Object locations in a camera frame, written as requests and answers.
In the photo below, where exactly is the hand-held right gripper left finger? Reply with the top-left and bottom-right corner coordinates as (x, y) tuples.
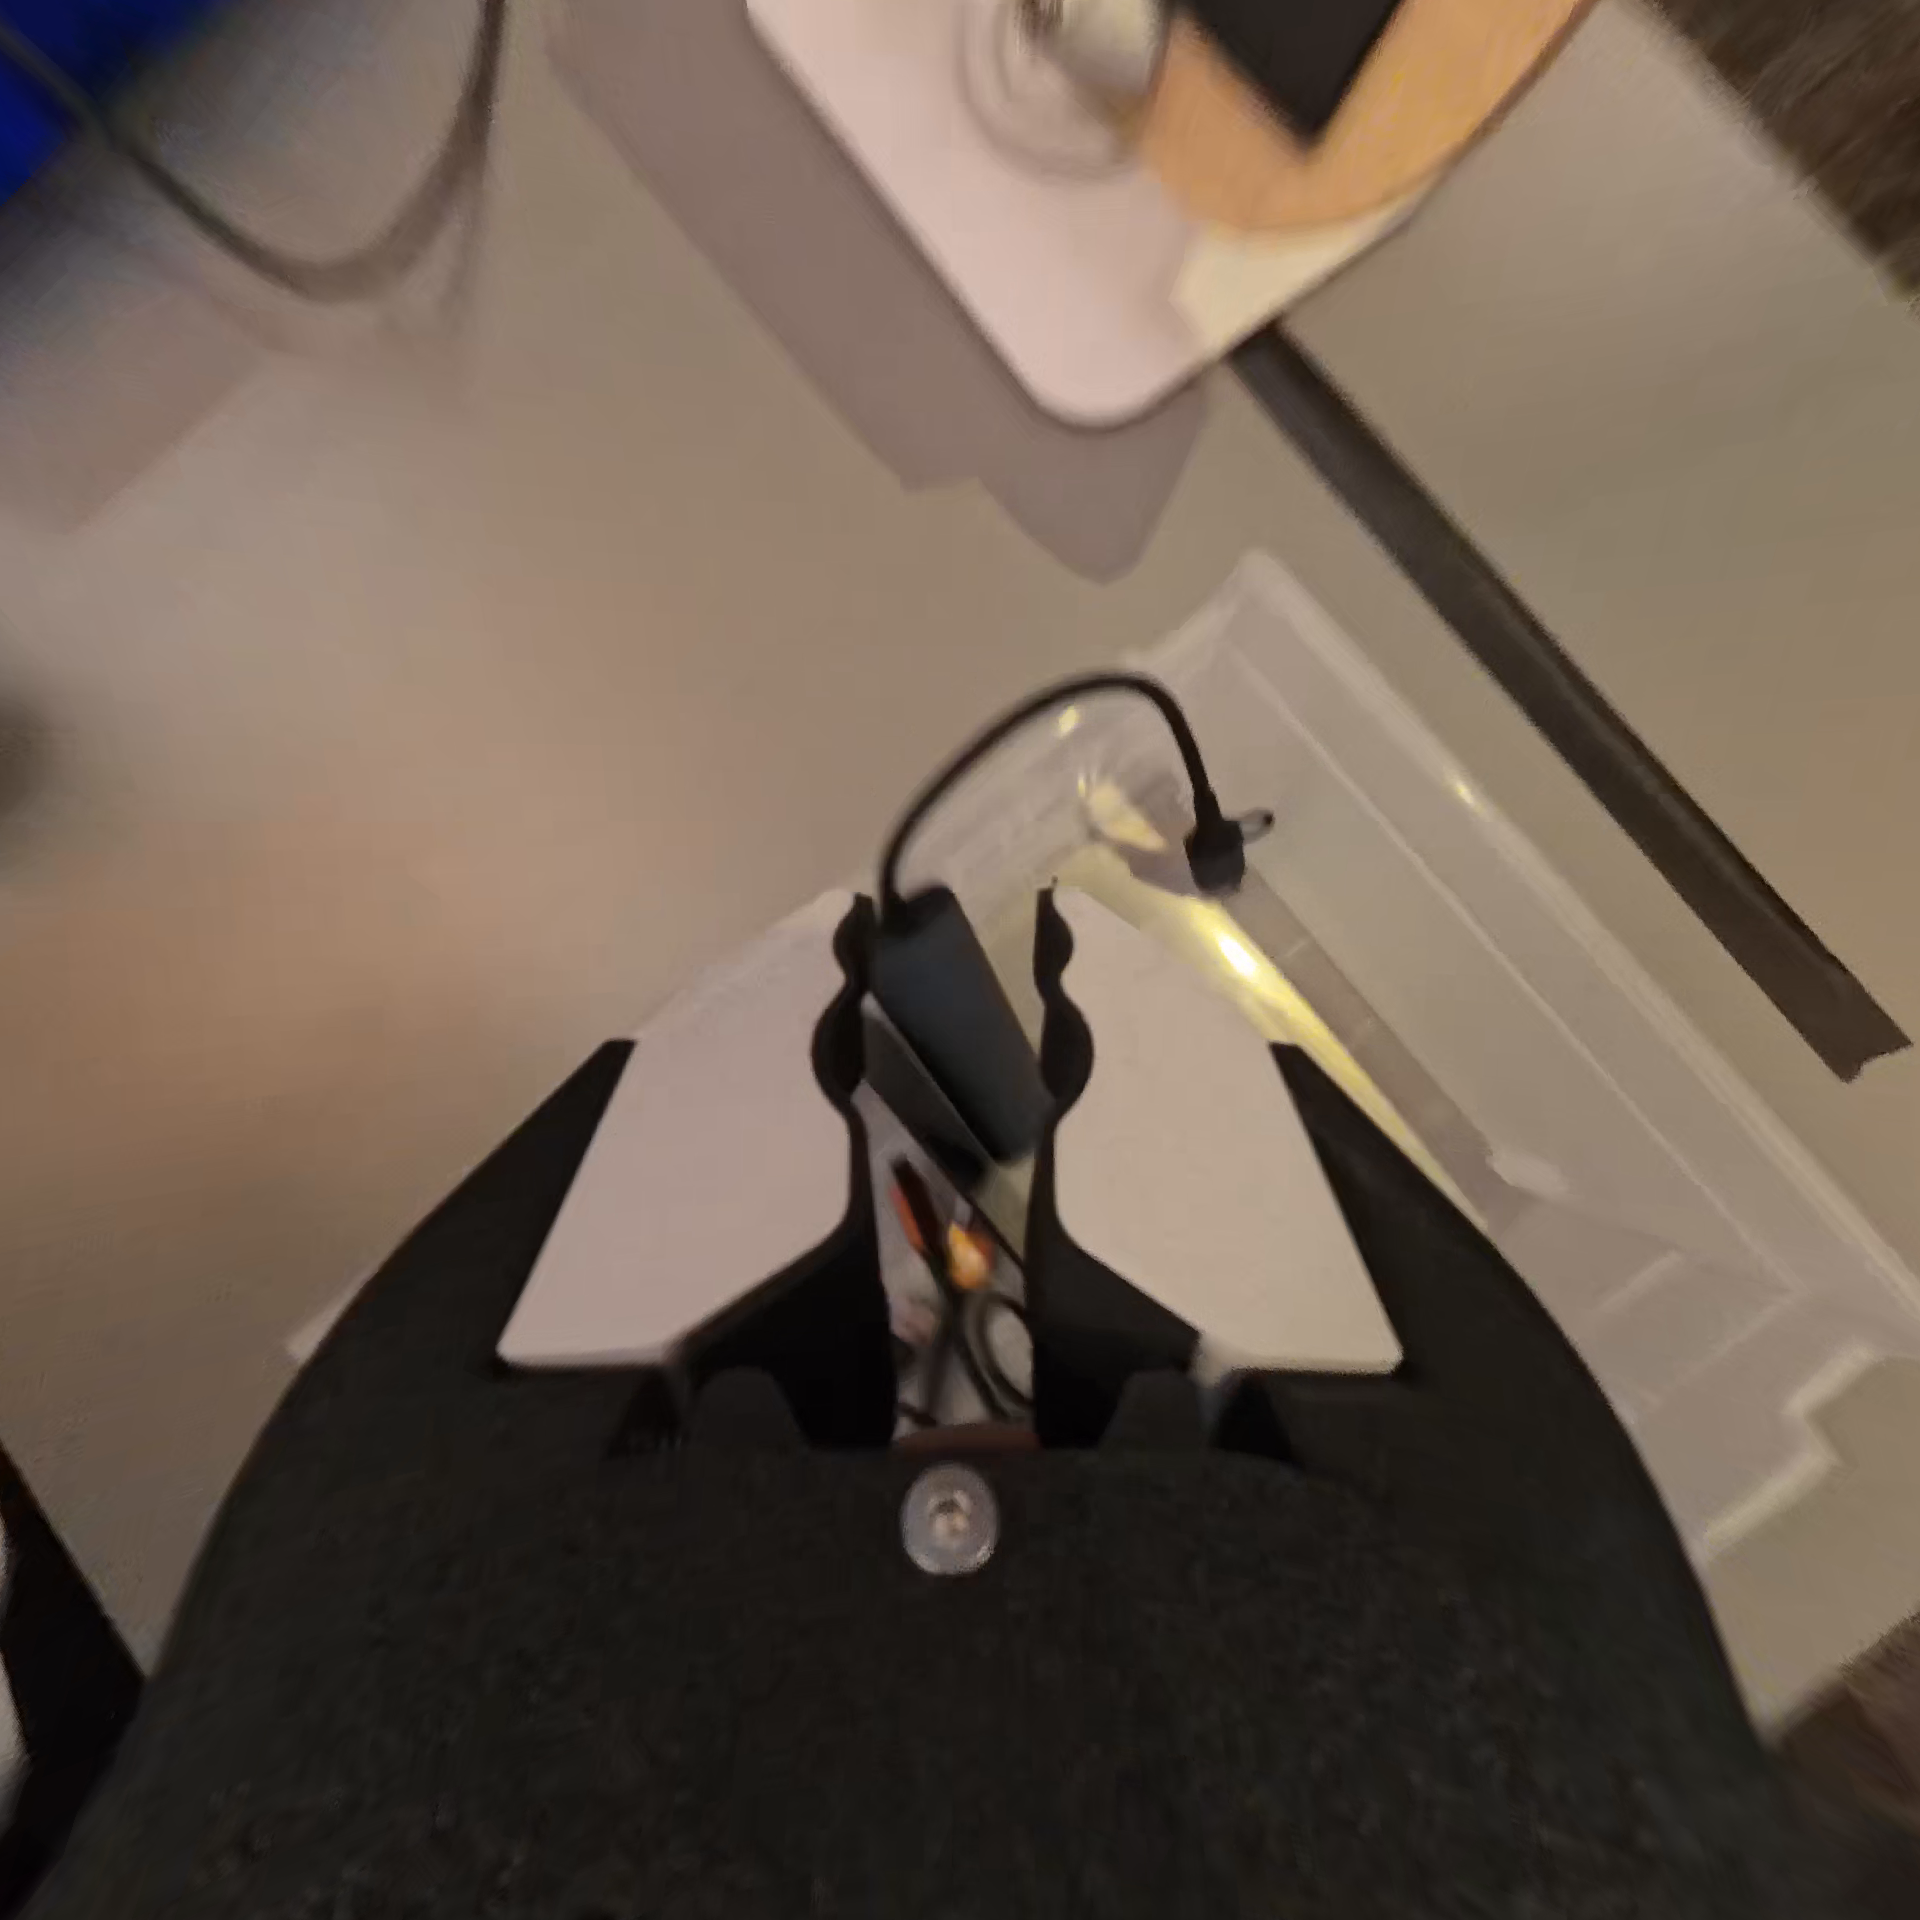
(495, 885), (903, 1446)

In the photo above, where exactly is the short cable with orange plugs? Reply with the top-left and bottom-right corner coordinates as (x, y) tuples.
(893, 1154), (996, 1297)

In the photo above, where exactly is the grey desk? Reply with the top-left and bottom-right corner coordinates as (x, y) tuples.
(0, 0), (1920, 1920)

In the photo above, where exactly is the blue plastic bin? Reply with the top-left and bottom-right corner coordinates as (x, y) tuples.
(0, 0), (183, 204)

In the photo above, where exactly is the person's dark clothing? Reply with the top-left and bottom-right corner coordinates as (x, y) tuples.
(0, 1441), (145, 1862)

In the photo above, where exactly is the thick black hub cable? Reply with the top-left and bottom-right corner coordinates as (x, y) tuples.
(0, 0), (513, 307)

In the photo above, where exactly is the white folding stand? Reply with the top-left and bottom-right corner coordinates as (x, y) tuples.
(750, 0), (1428, 432)

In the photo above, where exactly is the dark grey adapter with cable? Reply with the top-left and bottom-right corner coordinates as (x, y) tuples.
(876, 675), (1279, 1165)

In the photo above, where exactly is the clear plastic bin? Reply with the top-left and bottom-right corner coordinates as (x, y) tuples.
(284, 546), (1914, 1570)

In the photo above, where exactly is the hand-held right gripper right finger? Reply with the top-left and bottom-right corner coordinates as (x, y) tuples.
(1027, 885), (1406, 1446)

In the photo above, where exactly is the wood-framed black board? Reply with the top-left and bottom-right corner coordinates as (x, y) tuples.
(1141, 0), (1596, 239)

